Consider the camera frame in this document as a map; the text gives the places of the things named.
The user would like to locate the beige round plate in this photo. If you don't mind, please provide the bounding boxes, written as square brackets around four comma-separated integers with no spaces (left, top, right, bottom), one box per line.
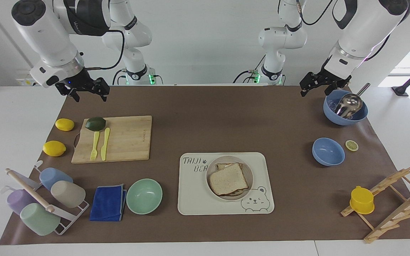
[206,156,254,202]

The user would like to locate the large blue bowl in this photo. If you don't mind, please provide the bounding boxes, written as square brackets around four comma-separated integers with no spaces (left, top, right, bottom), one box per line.
[323,89,369,126]

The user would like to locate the bread slice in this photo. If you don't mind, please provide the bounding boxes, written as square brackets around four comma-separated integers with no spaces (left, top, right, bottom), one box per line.
[209,163,249,196]

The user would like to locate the blue plastic cup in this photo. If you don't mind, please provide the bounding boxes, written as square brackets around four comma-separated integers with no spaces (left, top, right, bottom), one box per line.
[39,167,74,191]

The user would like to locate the metal scoop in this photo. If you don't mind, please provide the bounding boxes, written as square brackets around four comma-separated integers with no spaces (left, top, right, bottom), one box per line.
[334,83,371,119]

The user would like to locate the small blue bowl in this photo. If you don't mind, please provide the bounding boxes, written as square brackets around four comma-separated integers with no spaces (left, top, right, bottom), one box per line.
[312,137,346,167]

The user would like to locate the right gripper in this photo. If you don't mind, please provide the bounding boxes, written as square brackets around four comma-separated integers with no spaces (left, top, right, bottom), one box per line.
[55,67,111,103]

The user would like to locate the purple plastic cup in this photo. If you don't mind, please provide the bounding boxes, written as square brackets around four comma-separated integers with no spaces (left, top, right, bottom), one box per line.
[6,188,36,215]

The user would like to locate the sandwich base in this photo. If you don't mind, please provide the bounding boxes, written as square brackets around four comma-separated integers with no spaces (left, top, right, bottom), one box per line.
[216,162,249,197]

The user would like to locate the yellow lemon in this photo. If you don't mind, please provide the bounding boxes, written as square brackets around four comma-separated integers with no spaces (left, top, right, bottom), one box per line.
[42,140,67,157]
[55,118,75,132]

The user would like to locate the cream placemat with bear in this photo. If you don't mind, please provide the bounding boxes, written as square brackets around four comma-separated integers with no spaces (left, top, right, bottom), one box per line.
[178,152,275,216]

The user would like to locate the green bowl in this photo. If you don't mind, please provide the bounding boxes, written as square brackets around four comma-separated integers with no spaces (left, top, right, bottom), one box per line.
[126,178,163,215]

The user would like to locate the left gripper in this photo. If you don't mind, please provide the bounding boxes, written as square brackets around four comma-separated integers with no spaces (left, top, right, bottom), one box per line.
[299,67,352,97]

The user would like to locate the wooden drying rack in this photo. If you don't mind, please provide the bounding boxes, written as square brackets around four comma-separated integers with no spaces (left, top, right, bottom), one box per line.
[340,162,410,244]

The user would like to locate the white cup rack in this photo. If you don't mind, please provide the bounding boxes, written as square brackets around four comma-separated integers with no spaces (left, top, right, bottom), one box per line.
[0,160,90,236]

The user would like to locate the beige plastic cup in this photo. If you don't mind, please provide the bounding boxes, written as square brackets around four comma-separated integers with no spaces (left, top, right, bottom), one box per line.
[51,180,86,208]

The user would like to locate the yellow plastic cup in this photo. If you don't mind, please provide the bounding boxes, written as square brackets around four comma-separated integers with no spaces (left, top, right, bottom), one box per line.
[349,185,375,215]

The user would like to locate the wooden cutting board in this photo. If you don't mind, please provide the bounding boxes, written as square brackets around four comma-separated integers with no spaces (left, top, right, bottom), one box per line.
[71,115,153,164]

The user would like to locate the yellow plastic knife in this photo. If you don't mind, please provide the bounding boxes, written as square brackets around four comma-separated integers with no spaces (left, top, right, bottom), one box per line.
[100,127,111,161]

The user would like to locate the blue folded cloth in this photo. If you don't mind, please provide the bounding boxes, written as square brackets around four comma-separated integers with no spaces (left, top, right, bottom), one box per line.
[90,183,127,222]

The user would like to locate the dark green avocado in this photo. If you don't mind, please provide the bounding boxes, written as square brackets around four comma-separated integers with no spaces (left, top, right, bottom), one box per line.
[85,117,107,132]

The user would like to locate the green plastic cup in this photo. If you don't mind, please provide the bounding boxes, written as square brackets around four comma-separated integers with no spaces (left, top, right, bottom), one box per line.
[20,203,61,236]

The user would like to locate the yellow plastic fork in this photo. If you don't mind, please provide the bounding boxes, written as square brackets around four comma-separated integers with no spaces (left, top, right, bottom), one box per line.
[90,131,100,161]

